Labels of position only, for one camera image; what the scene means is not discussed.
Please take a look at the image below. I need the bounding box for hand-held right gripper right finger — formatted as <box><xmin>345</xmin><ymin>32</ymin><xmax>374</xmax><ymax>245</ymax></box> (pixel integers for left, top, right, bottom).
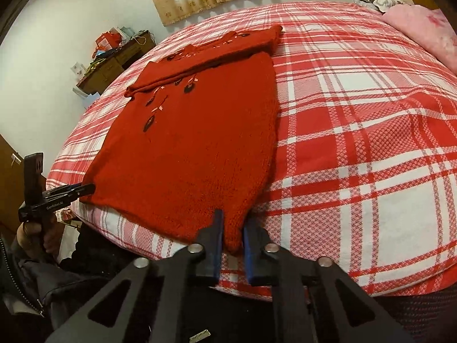
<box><xmin>243</xmin><ymin>217</ymin><xmax>415</xmax><ymax>343</ymax></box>

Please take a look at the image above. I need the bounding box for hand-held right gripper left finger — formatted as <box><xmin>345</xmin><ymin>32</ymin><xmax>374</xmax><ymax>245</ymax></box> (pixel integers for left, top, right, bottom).
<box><xmin>45</xmin><ymin>209</ymin><xmax>225</xmax><ymax>343</ymax></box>

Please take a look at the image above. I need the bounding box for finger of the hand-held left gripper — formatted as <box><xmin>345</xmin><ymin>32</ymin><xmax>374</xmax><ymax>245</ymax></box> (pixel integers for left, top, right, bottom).
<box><xmin>47</xmin><ymin>191</ymin><xmax>85</xmax><ymax>203</ymax></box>
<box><xmin>42</xmin><ymin>184</ymin><xmax>97</xmax><ymax>198</ymax></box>

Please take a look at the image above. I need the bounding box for red knitted sweater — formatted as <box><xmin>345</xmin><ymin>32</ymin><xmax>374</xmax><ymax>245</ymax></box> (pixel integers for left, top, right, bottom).
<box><xmin>79</xmin><ymin>25</ymin><xmax>284</xmax><ymax>255</ymax></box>

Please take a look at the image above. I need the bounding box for person's left forearm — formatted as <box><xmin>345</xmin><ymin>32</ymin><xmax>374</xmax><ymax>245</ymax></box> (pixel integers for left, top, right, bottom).
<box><xmin>0</xmin><ymin>234</ymin><xmax>95</xmax><ymax>331</ymax></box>

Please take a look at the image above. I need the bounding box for person's left hand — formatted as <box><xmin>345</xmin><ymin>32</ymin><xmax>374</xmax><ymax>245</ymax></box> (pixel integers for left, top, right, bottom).
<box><xmin>16</xmin><ymin>217</ymin><xmax>60</xmax><ymax>258</ymax></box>

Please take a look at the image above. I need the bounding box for brown wooden door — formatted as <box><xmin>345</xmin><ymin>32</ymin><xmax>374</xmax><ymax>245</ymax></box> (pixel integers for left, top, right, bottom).
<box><xmin>0</xmin><ymin>134</ymin><xmax>48</xmax><ymax>237</ymax></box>

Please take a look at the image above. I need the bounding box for white paper bag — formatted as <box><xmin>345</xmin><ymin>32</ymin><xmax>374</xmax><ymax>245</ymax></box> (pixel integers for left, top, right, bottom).
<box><xmin>73</xmin><ymin>87</ymin><xmax>101</xmax><ymax>111</ymax></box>

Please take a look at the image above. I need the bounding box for brown wooden desk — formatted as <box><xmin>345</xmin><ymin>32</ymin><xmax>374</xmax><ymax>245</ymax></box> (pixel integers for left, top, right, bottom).
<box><xmin>76</xmin><ymin>30</ymin><xmax>157</xmax><ymax>95</ymax></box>

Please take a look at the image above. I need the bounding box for red gift bag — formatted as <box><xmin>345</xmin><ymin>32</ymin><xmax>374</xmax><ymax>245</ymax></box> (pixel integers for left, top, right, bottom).
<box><xmin>94</xmin><ymin>32</ymin><xmax>121</xmax><ymax>51</ymax></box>

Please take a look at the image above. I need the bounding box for bed with red plaid sheet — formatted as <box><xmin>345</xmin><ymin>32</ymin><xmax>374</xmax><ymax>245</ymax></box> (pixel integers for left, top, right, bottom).
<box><xmin>46</xmin><ymin>2</ymin><xmax>457</xmax><ymax>301</ymax></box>

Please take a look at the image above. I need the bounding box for pink floral pillow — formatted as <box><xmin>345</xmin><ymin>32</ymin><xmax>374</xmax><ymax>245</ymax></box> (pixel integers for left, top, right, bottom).
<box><xmin>381</xmin><ymin>4</ymin><xmax>457</xmax><ymax>74</ymax></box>

